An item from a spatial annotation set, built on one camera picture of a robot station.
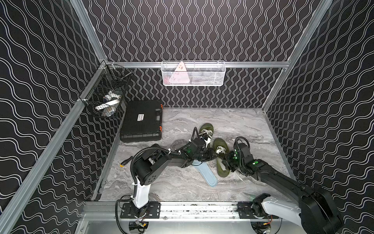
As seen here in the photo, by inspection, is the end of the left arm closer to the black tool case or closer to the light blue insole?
the light blue insole

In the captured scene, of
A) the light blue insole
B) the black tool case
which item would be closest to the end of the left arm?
the light blue insole

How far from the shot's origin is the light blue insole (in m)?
0.81

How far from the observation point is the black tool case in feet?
3.22

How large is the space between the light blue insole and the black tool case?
338 mm
